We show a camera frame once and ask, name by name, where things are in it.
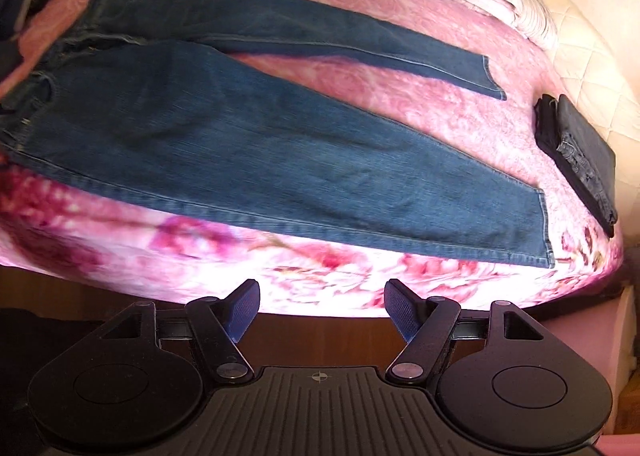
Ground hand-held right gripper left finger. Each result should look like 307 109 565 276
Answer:
97 279 262 384

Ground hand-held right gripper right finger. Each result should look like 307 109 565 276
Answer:
383 279 548 384

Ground blue denim jeans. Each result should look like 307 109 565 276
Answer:
0 0 557 269

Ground pink floral bed sheet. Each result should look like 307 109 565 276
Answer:
0 0 626 323

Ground folded black pants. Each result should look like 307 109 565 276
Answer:
533 94 563 159

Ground folded dark grey jeans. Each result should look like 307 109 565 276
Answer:
550 94 621 239

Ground white quilted headboard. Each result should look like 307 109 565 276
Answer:
515 0 640 249

